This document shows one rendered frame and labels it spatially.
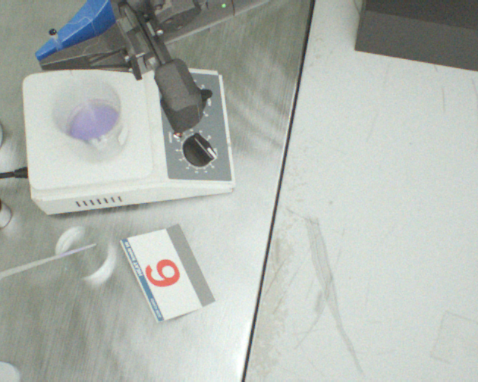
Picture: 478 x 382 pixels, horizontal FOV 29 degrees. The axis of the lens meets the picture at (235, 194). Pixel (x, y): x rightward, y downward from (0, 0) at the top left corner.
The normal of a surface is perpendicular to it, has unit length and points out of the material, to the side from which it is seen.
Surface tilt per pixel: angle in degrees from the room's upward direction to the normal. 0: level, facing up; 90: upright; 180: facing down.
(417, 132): 0
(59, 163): 0
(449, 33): 90
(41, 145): 0
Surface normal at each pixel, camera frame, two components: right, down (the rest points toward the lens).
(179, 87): 0.00, -0.25
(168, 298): 0.57, -0.47
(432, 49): -0.18, 0.95
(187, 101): 0.30, 0.43
